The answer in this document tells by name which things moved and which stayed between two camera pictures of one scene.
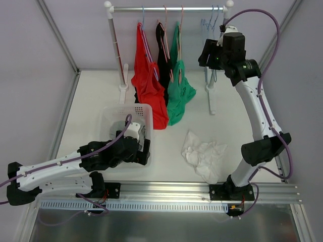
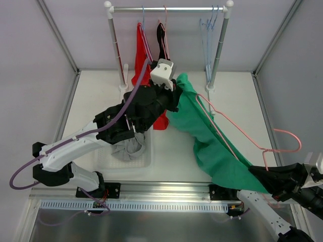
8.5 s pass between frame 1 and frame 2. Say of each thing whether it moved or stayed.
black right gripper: moved
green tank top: moved
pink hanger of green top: moved
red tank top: stayed
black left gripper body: moved
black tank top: stayed
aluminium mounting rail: stayed
